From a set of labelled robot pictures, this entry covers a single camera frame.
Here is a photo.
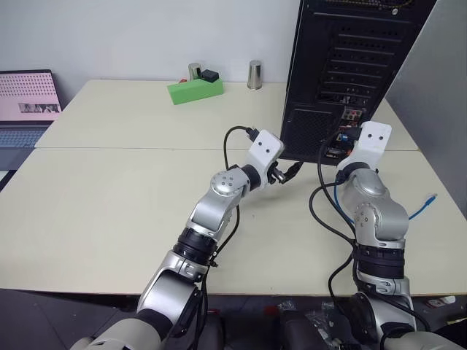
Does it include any short silver metal cup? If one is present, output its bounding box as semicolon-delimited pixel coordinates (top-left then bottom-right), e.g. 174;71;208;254
187;62;204;82

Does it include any blue ethernet cable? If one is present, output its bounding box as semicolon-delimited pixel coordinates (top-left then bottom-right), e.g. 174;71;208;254
333;133;438;224

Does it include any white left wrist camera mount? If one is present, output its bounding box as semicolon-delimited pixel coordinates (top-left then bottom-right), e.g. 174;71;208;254
244;129;285;179

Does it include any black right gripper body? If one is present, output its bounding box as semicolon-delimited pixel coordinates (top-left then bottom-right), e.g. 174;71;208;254
344;125;363;143

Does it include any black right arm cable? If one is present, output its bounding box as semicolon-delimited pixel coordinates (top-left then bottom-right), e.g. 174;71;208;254
309;125;432;333

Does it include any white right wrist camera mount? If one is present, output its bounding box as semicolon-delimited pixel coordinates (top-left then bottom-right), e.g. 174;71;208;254
337;121;393;172

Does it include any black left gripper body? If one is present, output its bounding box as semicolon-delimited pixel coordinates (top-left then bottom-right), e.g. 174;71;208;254
263;160;287;187

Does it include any green plastic box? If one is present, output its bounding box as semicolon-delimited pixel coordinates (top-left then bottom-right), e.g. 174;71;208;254
166;77;225;107

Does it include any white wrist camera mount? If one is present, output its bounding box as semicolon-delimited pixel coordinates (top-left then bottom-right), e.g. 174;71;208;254
244;129;285;179
337;121;393;172

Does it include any tall silver metal cup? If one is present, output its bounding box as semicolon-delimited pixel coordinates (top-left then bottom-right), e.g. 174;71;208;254
247;59;263;90

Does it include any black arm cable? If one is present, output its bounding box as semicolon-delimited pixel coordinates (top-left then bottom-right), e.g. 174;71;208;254
309;125;432;333
196;125;260;350

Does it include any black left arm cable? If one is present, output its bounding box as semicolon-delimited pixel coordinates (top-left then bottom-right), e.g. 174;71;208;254
196;125;260;350

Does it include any open laptop with pink screen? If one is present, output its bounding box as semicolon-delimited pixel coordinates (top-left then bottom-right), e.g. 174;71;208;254
0;69;63;171

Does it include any black computer tower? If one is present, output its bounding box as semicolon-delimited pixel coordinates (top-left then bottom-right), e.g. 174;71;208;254
279;0;439;168

